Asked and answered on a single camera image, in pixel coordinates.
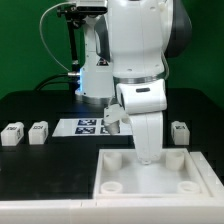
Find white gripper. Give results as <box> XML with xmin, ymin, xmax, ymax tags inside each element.
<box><xmin>116</xmin><ymin>79</ymin><xmax>167</xmax><ymax>164</ymax></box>

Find white square tabletop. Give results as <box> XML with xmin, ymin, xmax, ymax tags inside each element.
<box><xmin>93</xmin><ymin>149</ymin><xmax>212</xmax><ymax>199</ymax></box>

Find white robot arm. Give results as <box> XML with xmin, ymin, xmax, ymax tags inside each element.
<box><xmin>75</xmin><ymin>0</ymin><xmax>192</xmax><ymax>164</ymax></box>

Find white L-shaped obstacle fence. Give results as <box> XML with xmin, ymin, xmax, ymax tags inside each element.
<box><xmin>0</xmin><ymin>152</ymin><xmax>224</xmax><ymax>224</ymax></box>

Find white sheet with tags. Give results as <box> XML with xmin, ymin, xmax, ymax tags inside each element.
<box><xmin>52</xmin><ymin>117</ymin><xmax>134</xmax><ymax>138</ymax></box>

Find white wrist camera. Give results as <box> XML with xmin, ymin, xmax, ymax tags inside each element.
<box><xmin>103</xmin><ymin>104</ymin><xmax>129</xmax><ymax>135</ymax></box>

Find black cables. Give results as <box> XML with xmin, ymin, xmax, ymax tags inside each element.
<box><xmin>34</xmin><ymin>73</ymin><xmax>76</xmax><ymax>92</ymax></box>

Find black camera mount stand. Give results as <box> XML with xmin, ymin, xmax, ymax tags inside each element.
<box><xmin>56</xmin><ymin>0</ymin><xmax>108</xmax><ymax>91</ymax></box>

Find grey cable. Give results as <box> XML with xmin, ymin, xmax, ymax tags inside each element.
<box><xmin>39</xmin><ymin>1</ymin><xmax>78</xmax><ymax>74</ymax></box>

